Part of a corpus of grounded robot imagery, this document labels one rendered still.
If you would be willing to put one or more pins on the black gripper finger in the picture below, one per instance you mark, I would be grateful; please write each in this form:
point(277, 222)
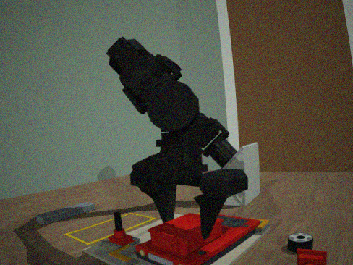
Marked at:
point(210, 208)
point(164, 201)

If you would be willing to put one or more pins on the black toy wheel with grey hub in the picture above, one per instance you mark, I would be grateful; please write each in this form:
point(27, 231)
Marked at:
point(300, 240)

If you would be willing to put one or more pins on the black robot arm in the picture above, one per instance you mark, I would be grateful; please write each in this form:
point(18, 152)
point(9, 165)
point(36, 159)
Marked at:
point(171, 106)

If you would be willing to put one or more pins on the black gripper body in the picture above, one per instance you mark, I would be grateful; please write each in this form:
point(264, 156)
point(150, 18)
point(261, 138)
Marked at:
point(221, 183)

